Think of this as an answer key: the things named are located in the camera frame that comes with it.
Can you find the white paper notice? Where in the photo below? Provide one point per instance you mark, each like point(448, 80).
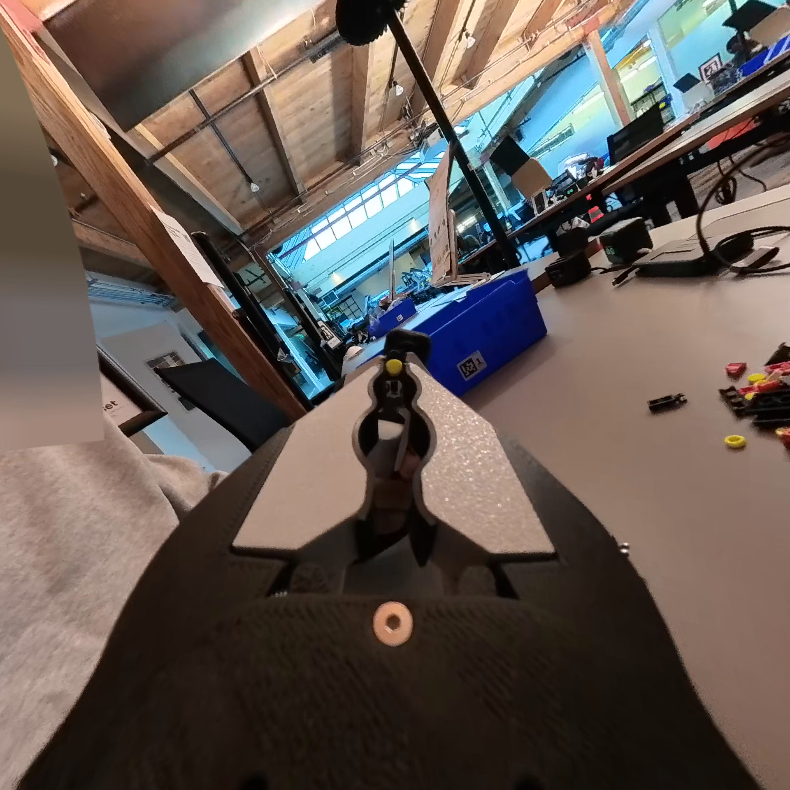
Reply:
point(185, 247)

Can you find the wooden office desk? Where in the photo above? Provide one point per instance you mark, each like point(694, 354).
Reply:
point(710, 123)

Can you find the small black lego piece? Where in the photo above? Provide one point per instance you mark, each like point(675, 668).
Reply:
point(666, 402)

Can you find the person's grey sweater torso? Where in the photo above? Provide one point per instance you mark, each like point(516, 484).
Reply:
point(74, 555)

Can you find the framed task sign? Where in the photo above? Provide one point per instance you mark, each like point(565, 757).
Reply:
point(120, 395)

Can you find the flat black power adapter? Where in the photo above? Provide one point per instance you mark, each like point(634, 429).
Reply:
point(673, 259)

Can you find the white rounded object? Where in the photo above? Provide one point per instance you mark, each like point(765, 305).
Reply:
point(353, 354)

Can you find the small blue bin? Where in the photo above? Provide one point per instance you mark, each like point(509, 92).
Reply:
point(395, 313)

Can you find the small black charger cube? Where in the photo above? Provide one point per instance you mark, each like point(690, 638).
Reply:
point(568, 268)

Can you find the blue plastic bin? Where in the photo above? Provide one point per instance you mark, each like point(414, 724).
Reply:
point(487, 333)

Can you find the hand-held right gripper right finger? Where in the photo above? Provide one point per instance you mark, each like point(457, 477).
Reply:
point(481, 487)

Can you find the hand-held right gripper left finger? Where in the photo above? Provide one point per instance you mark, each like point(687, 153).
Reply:
point(308, 487)

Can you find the pile of lego pieces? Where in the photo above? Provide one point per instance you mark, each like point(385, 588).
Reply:
point(765, 395)

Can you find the wooden post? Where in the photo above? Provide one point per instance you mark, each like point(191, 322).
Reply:
point(123, 203)

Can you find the black lego piece yellow stud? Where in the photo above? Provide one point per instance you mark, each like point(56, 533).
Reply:
point(393, 366)

